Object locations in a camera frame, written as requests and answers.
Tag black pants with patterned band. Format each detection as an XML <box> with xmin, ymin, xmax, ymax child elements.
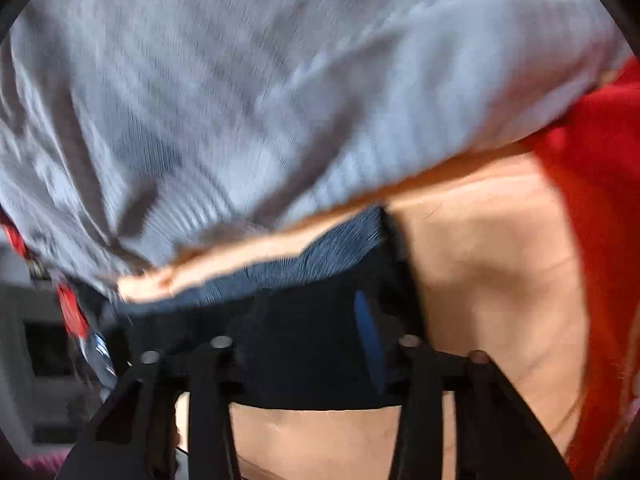
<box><xmin>114</xmin><ymin>206</ymin><xmax>425</xmax><ymax>411</ymax></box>

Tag peach bed sheet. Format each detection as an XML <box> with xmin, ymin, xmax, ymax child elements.
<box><xmin>117</xmin><ymin>144</ymin><xmax>588</xmax><ymax>479</ymax></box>

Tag red embroidered cloth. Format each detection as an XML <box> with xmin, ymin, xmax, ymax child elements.
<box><xmin>1</xmin><ymin>210</ymin><xmax>91</xmax><ymax>339</ymax></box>

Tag red fabric item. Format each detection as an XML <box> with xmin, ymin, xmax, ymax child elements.
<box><xmin>524</xmin><ymin>58</ymin><xmax>639</xmax><ymax>479</ymax></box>

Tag grey striped duvet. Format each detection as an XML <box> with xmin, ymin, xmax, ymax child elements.
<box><xmin>1</xmin><ymin>0</ymin><xmax>630</xmax><ymax>288</ymax></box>

